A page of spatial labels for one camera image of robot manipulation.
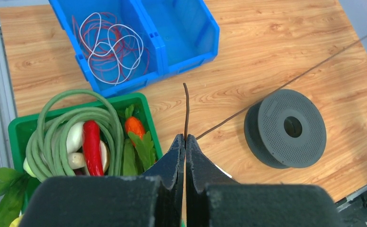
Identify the green toy leafy vegetable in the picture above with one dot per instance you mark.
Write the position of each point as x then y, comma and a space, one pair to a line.
13, 185

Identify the dark grey cable spool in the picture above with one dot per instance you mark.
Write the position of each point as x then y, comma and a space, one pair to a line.
285, 130

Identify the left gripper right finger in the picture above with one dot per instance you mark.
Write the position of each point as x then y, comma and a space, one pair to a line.
200, 172

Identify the red toy chili pepper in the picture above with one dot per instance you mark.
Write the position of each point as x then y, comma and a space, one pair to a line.
91, 148

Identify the blue divided plastic bin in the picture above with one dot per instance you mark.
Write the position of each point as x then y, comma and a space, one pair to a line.
125, 45

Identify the green vegetable crate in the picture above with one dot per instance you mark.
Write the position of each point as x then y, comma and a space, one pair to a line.
137, 156

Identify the orange toy carrot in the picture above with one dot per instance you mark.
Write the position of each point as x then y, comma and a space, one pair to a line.
134, 125

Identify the white toy mushroom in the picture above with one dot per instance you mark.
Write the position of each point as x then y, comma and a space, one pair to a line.
74, 149

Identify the green toy long beans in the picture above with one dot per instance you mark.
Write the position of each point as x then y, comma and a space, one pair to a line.
49, 146

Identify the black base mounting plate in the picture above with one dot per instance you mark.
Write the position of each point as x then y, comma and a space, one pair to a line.
353, 209

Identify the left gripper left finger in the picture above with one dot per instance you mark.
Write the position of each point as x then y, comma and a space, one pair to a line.
167, 174

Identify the toy napa cabbage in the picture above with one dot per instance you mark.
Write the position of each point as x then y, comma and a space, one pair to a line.
16, 222

